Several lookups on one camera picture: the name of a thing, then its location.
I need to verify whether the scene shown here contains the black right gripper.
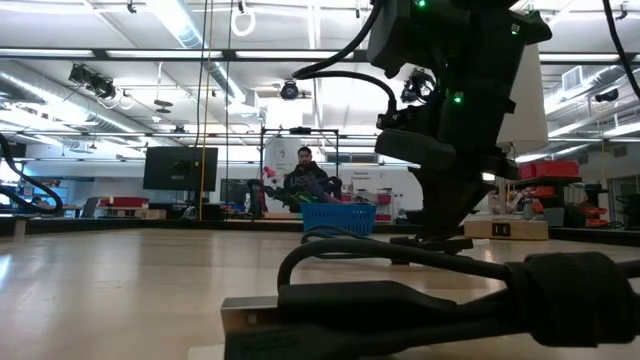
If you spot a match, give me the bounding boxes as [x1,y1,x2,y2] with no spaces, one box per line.
[374,64,521,238]

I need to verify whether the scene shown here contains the black foreground cable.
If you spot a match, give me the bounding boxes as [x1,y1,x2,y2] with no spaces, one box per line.
[219,237,640,360]

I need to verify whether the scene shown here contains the blue plastic basket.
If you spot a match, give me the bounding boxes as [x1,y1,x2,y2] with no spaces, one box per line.
[300,202,377,236]

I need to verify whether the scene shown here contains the black storage shelf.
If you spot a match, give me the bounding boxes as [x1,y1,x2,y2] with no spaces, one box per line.
[494,174,584,229]

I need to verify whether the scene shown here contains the red storage bins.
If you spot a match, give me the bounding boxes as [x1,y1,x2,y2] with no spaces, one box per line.
[519,159,580,180]

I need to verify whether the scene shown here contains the white shade wooden base lamp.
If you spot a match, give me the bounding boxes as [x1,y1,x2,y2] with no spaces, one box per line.
[463,42,550,241]

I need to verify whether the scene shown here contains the person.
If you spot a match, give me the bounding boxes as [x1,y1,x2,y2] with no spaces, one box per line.
[283,146,331,196]

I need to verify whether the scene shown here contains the small red bins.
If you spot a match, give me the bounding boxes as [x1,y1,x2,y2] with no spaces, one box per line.
[579,204,609,229]

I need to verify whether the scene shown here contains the white air vent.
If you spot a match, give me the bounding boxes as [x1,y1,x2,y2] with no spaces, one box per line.
[560,66,584,92]

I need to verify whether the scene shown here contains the small dark screen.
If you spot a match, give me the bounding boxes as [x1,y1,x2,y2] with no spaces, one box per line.
[220,178,250,204]

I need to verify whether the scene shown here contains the black monitor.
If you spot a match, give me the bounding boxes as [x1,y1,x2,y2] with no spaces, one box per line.
[143,146,219,192]

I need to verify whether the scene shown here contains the red box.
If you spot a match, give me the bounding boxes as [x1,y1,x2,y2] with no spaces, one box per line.
[99,196,150,209]

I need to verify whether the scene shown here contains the black ceiling camera with cable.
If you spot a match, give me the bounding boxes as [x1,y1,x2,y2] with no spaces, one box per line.
[399,69,436,104]

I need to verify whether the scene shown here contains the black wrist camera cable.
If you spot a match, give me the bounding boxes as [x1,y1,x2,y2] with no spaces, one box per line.
[291,0,399,116]

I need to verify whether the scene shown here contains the round black ceiling camera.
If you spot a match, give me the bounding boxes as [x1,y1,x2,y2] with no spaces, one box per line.
[279,79,300,101]

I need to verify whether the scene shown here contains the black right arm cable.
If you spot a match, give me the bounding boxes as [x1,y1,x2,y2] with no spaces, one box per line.
[602,0,640,101]

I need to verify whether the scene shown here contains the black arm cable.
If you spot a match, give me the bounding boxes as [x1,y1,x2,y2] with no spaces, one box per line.
[0,132,65,216]
[602,0,640,101]

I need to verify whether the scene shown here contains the white hanging ring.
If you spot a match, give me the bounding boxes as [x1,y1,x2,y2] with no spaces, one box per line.
[230,9,257,37]

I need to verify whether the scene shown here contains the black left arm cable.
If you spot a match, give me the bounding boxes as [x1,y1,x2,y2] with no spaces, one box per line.
[0,132,65,216]

